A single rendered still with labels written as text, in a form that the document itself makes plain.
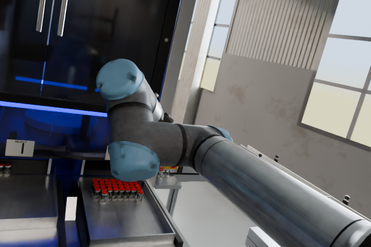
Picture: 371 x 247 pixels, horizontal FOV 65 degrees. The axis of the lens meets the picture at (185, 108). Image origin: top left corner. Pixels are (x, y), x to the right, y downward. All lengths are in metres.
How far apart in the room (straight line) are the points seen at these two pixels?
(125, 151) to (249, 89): 3.31
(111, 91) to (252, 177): 0.25
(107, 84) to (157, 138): 0.12
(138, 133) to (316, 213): 0.26
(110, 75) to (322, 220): 0.35
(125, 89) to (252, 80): 3.27
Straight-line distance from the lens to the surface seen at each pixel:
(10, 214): 1.07
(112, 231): 1.01
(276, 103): 3.45
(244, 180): 0.39
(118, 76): 0.48
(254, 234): 1.90
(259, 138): 3.57
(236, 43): 3.98
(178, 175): 1.49
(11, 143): 1.17
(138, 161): 0.43
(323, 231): 0.32
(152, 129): 0.46
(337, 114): 3.13
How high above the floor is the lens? 1.46
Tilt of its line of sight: 10 degrees down
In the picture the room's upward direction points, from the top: 13 degrees clockwise
